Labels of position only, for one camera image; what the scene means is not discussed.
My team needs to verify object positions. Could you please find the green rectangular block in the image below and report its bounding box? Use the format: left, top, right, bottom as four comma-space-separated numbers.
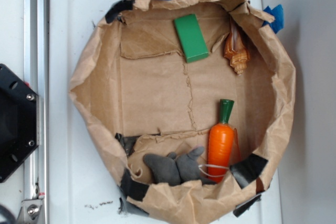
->
174, 14, 209, 63

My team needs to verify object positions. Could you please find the brown paper bag tray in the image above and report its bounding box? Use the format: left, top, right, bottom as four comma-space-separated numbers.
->
69, 0, 296, 223

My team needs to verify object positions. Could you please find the orange toy carrot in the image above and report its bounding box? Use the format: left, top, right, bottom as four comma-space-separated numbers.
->
207, 99, 235, 183

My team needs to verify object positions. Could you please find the grey plush mouse toy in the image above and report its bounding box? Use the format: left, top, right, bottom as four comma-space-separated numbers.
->
143, 146, 216, 186

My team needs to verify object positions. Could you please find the tan spiral seashell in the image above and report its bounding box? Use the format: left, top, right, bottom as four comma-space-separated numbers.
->
224, 24, 250, 76

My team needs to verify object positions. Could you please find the black tape bottom left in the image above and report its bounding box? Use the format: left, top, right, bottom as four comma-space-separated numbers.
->
120, 169, 149, 201

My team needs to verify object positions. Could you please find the black tape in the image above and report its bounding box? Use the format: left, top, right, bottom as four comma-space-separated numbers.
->
229, 153, 268, 189
105, 0, 135, 24
120, 169, 149, 201

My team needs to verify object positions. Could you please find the black tape top left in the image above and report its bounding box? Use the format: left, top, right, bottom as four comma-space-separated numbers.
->
105, 0, 135, 24

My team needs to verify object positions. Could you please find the black tape right bottom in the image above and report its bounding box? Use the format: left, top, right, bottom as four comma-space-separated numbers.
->
229, 153, 268, 189

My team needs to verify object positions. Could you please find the blue tape right edge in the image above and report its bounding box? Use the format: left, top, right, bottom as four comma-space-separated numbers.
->
263, 4, 285, 34

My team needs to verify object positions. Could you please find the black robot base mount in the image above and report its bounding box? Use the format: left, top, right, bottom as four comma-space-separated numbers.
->
1, 64, 38, 183

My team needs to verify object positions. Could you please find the aluminium extrusion rail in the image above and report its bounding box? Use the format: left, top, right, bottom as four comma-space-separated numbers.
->
24, 0, 50, 223

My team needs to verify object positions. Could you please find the metal corner bracket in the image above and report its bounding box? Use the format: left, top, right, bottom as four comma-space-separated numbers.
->
16, 199, 43, 224

